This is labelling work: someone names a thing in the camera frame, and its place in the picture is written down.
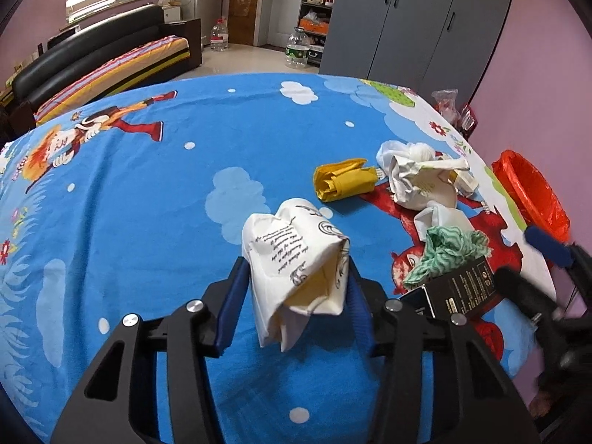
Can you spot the red snack bag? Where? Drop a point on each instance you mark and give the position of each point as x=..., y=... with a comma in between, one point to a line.
x=468, y=122

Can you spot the black cardboard box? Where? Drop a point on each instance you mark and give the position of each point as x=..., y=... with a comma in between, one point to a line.
x=468, y=290

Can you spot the black leather sofa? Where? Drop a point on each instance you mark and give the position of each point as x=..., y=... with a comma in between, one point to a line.
x=93, y=46

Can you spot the dark bookshelf with items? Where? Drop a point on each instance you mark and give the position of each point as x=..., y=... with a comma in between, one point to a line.
x=314, y=17

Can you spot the striped sofa cushion cover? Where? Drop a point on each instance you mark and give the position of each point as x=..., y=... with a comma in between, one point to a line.
x=151, y=63

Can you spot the white paper wrapper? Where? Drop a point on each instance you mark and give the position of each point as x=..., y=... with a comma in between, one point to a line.
x=417, y=176

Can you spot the small yellow white box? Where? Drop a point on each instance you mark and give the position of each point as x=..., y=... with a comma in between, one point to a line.
x=464, y=182

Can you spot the grey wardrobe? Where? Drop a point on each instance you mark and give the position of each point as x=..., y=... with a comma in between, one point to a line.
x=426, y=45

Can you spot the brown cardboard panel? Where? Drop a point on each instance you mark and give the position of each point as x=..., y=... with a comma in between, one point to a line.
x=241, y=21

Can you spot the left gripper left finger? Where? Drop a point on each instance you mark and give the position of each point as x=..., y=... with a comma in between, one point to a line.
x=115, y=401

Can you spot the orange lined trash bin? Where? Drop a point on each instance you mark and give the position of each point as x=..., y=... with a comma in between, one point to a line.
x=530, y=191

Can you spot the white printed paper bag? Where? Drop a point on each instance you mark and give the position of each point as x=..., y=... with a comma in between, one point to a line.
x=299, y=264

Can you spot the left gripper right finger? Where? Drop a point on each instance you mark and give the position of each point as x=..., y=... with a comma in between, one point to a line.
x=474, y=399

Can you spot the yellow crumpled paper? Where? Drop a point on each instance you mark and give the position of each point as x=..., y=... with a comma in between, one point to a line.
x=334, y=182

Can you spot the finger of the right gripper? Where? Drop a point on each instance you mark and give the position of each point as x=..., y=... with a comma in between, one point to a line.
x=552, y=250

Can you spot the white door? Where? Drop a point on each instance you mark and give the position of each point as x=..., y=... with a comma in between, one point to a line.
x=286, y=4

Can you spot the white paper packet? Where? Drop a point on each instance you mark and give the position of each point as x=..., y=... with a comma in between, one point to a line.
x=435, y=214

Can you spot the blue cartoon tablecloth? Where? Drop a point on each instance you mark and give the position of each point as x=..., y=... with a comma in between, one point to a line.
x=136, y=202

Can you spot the large water bottle green label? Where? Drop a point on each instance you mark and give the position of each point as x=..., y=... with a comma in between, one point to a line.
x=297, y=48

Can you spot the green white mesh cloth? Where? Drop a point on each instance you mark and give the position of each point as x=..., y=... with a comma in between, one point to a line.
x=447, y=248

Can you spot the large water bottle near fridge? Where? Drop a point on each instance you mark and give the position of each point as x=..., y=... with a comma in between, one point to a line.
x=219, y=38

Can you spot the clear plastic bag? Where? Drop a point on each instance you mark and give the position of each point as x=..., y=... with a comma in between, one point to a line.
x=445, y=104

